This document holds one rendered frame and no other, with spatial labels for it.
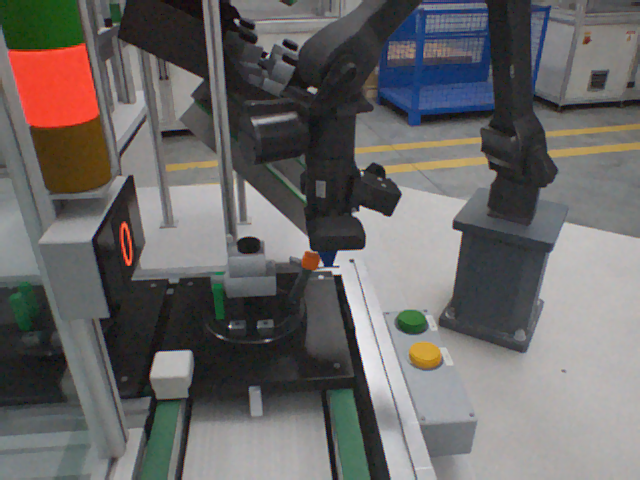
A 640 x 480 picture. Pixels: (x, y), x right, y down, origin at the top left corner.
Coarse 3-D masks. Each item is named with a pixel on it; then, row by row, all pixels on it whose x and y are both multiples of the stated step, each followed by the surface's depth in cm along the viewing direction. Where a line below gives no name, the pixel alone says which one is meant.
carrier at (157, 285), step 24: (144, 288) 79; (168, 288) 81; (120, 312) 74; (144, 312) 74; (120, 336) 70; (144, 336) 70; (120, 360) 66; (144, 360) 66; (120, 384) 62; (144, 384) 64
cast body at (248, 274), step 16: (240, 240) 67; (256, 240) 67; (240, 256) 65; (256, 256) 65; (240, 272) 66; (256, 272) 66; (272, 272) 68; (224, 288) 69; (240, 288) 67; (256, 288) 67; (272, 288) 68
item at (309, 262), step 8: (304, 256) 68; (312, 256) 68; (296, 264) 68; (304, 264) 68; (312, 264) 68; (304, 272) 69; (296, 280) 70; (304, 280) 69; (296, 288) 70; (304, 288) 70; (296, 296) 70; (296, 304) 71
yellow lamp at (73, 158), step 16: (32, 128) 37; (48, 128) 36; (64, 128) 37; (80, 128) 37; (96, 128) 38; (48, 144) 37; (64, 144) 37; (80, 144) 37; (96, 144) 39; (48, 160) 37; (64, 160) 37; (80, 160) 38; (96, 160) 39; (48, 176) 38; (64, 176) 38; (80, 176) 38; (96, 176) 39; (64, 192) 39
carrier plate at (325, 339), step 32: (192, 288) 79; (320, 288) 79; (192, 320) 73; (320, 320) 73; (192, 352) 67; (224, 352) 67; (288, 352) 67; (320, 352) 67; (192, 384) 62; (224, 384) 62; (256, 384) 62; (288, 384) 63; (320, 384) 63; (352, 384) 64
